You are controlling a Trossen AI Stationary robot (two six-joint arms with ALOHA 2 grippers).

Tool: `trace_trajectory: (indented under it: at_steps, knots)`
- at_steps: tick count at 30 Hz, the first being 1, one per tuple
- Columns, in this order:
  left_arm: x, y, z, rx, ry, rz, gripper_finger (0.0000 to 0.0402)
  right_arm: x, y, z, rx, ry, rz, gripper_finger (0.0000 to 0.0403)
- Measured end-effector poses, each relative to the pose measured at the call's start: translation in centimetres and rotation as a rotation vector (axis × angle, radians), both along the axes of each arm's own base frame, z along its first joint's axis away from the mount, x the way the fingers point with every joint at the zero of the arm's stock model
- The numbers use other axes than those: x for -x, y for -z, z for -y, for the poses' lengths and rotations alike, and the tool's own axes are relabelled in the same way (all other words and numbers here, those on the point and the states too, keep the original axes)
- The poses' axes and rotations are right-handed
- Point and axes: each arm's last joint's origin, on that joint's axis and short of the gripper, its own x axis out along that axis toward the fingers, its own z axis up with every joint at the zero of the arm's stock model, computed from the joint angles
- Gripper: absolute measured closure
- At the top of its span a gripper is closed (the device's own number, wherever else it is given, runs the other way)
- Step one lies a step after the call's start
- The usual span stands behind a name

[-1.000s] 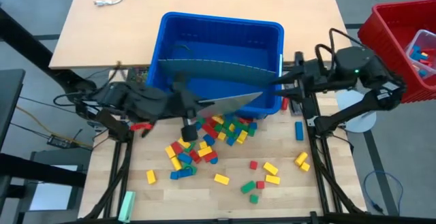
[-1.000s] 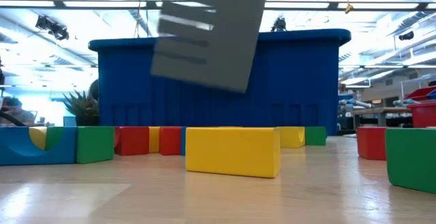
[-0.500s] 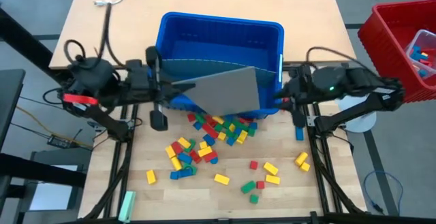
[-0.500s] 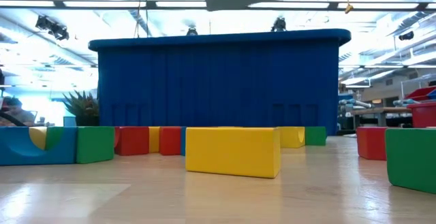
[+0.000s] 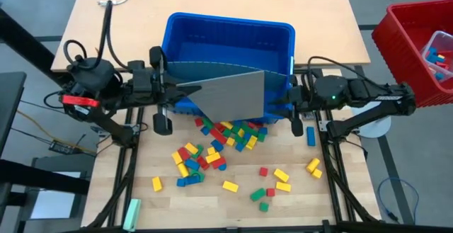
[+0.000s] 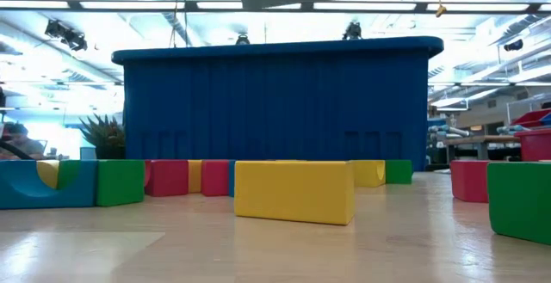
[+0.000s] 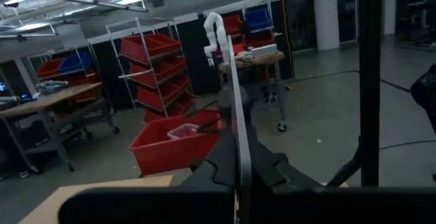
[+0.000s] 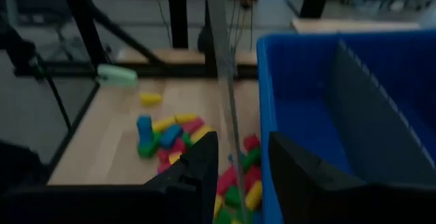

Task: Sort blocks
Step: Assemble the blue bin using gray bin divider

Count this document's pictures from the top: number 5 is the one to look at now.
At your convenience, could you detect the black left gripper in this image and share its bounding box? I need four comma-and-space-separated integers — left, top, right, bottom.
127, 46, 202, 136

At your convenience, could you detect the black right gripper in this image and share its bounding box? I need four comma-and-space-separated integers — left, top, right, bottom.
272, 74, 318, 137

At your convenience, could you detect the blue plastic bin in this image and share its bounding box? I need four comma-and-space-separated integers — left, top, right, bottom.
161, 11, 297, 125

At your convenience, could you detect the white round stand base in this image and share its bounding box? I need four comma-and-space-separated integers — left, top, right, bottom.
350, 114, 392, 140

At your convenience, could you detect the red plastic crate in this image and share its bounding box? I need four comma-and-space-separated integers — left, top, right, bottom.
371, 0, 453, 108

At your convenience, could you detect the mint green foam block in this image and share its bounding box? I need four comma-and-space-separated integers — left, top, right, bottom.
122, 198, 142, 232

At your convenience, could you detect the small black electronics box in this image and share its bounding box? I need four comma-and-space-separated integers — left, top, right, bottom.
48, 139, 76, 155

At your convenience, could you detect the small blue toy block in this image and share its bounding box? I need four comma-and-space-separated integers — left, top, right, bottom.
425, 47, 446, 64

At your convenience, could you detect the clear plastic container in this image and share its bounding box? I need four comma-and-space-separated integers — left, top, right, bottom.
420, 30, 453, 84

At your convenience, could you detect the black diagonal beam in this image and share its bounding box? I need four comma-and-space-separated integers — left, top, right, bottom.
0, 6, 71, 85

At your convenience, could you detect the black horizontal beam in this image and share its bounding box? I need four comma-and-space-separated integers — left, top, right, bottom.
0, 158, 91, 195

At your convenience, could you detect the grey cabinet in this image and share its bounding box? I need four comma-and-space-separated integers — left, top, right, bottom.
21, 153, 89, 227

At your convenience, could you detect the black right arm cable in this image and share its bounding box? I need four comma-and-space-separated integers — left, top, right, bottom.
306, 55, 358, 85

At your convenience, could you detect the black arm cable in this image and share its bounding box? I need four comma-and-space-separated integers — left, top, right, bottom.
62, 0, 130, 72
306, 55, 358, 85

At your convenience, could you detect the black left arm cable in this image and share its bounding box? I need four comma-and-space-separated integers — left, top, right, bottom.
62, 0, 130, 72

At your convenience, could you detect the blue cable loop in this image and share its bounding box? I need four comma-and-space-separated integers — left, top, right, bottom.
377, 176, 421, 224

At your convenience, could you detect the yellow floor cable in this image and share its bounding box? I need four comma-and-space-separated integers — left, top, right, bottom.
16, 108, 97, 155

